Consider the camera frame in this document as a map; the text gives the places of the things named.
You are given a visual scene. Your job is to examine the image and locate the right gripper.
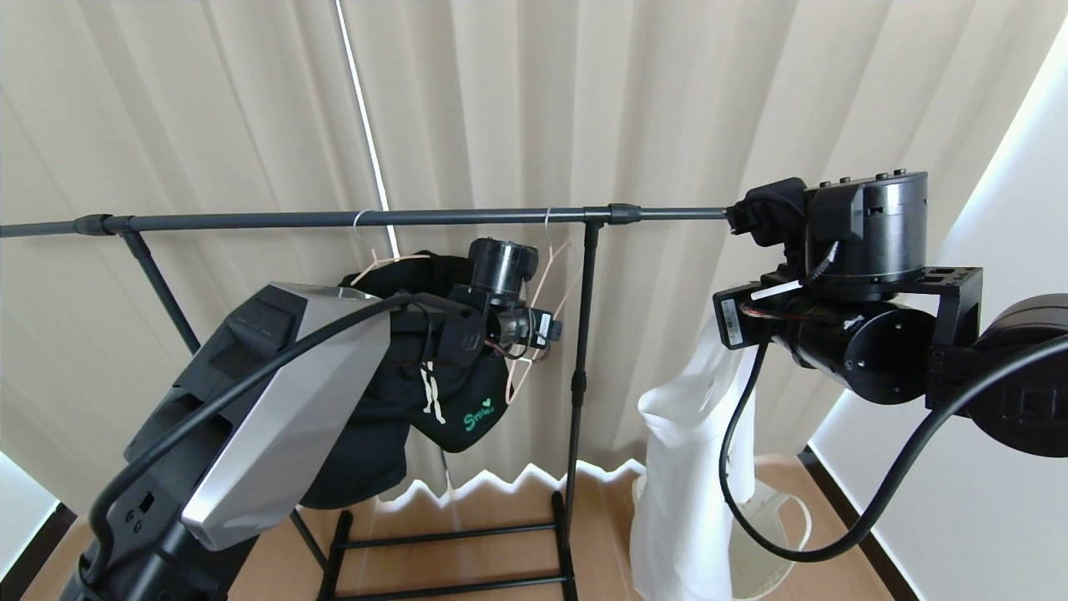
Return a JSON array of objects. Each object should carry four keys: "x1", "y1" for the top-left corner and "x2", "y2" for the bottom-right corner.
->
[{"x1": 713, "y1": 280, "x2": 935, "y2": 406}]

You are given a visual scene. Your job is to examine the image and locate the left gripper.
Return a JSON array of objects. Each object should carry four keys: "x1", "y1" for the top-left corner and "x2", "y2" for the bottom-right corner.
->
[{"x1": 492, "y1": 307, "x2": 564, "y2": 351}]

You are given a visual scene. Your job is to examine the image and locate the pink clothes hanger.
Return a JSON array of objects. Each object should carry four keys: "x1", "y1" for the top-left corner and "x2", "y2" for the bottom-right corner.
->
[
  {"x1": 350, "y1": 209, "x2": 435, "y2": 289},
  {"x1": 505, "y1": 207, "x2": 577, "y2": 407}
]

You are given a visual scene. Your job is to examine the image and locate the black shorts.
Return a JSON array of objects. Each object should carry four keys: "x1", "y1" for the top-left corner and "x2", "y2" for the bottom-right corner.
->
[{"x1": 300, "y1": 250, "x2": 511, "y2": 510}]

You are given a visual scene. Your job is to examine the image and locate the white garment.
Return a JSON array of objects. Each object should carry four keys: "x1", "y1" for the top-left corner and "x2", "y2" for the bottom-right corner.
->
[{"x1": 630, "y1": 313, "x2": 760, "y2": 601}]

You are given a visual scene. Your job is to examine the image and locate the white laundry basket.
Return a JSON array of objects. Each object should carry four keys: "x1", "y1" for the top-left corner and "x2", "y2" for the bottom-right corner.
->
[{"x1": 734, "y1": 488, "x2": 813, "y2": 601}]

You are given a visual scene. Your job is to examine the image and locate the black clothes rack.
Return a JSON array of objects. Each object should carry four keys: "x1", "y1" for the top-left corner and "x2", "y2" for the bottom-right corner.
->
[{"x1": 0, "y1": 203, "x2": 752, "y2": 601}]

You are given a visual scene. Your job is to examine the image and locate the beige curtain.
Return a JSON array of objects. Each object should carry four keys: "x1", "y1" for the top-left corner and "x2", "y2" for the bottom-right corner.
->
[{"x1": 0, "y1": 0, "x2": 1068, "y2": 510}]

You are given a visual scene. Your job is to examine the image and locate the black cable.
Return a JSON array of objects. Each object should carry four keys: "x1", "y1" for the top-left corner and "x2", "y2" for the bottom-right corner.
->
[
  {"x1": 86, "y1": 290, "x2": 481, "y2": 585},
  {"x1": 719, "y1": 334, "x2": 1068, "y2": 563}
]

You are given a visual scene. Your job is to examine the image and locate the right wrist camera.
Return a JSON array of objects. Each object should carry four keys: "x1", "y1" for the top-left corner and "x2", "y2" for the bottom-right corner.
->
[{"x1": 728, "y1": 177, "x2": 809, "y2": 247}]

